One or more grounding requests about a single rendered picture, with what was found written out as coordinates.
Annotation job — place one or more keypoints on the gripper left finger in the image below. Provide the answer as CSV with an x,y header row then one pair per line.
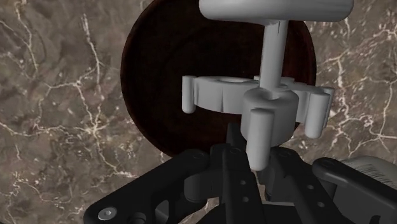
x,y
173,180

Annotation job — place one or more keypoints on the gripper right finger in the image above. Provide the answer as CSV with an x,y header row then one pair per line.
x,y
305,192

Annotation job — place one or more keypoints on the white pegged kitchen tool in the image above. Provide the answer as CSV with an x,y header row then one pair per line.
x,y
270,114

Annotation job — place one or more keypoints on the dark brown round plate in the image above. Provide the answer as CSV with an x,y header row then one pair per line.
x,y
161,77

